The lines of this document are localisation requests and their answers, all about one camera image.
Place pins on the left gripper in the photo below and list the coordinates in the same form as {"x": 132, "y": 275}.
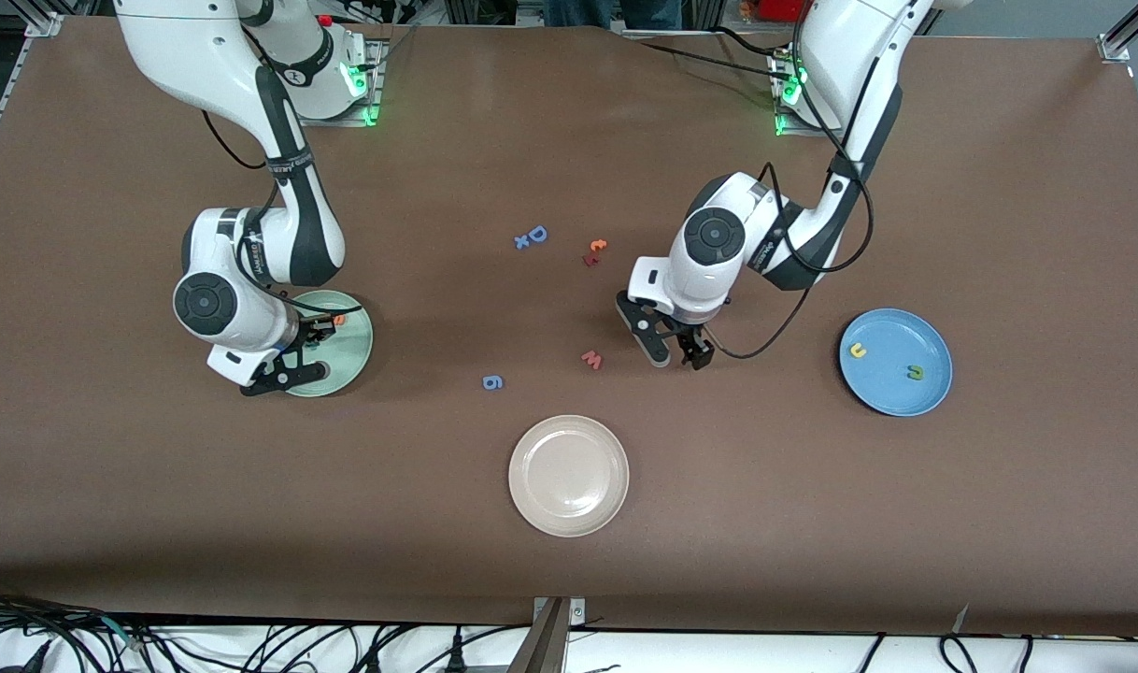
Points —
{"x": 693, "y": 343}

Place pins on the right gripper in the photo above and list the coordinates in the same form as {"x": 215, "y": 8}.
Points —
{"x": 313, "y": 330}

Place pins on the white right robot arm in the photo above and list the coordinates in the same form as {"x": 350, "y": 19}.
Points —
{"x": 186, "y": 37}

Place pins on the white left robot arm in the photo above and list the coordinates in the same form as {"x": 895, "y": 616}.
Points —
{"x": 859, "y": 56}

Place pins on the pale green plate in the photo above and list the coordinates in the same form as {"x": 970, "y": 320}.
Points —
{"x": 345, "y": 360}

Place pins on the pink foam letter w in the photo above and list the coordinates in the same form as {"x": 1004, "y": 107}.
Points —
{"x": 592, "y": 359}

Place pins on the brown table cover sheet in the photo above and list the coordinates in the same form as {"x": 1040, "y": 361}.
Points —
{"x": 718, "y": 514}

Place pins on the beige plate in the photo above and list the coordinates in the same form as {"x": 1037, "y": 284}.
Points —
{"x": 569, "y": 476}

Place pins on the blue foam letter g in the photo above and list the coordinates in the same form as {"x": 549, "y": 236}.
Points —
{"x": 492, "y": 381}

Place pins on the blue foam letter D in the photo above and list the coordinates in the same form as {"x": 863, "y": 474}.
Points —
{"x": 532, "y": 234}

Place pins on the blue plate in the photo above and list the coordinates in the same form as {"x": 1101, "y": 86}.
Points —
{"x": 891, "y": 383}

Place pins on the aluminium profile bar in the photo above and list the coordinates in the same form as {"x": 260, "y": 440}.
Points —
{"x": 546, "y": 645}

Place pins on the person in blue jeans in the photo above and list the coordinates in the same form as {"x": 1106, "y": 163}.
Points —
{"x": 616, "y": 11}

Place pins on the small pale tape strip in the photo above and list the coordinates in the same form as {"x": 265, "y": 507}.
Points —
{"x": 961, "y": 622}

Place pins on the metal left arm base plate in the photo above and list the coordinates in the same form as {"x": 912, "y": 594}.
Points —
{"x": 782, "y": 126}

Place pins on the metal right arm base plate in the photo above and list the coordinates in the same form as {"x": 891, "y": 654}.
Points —
{"x": 375, "y": 93}

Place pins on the aluminium corner frame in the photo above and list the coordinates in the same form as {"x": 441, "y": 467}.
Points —
{"x": 1116, "y": 47}
{"x": 44, "y": 23}

